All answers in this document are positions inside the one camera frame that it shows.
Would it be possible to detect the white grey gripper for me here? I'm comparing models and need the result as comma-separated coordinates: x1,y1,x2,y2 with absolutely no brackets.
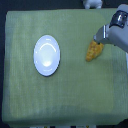
93,10,128,53

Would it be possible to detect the white object at top edge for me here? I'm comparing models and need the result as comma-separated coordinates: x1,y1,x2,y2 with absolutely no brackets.
83,0,103,9

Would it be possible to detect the green table cloth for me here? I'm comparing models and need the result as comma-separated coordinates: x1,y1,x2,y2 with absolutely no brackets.
2,9,128,127

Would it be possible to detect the white oval plate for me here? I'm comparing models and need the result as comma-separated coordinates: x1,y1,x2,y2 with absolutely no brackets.
33,35,60,77

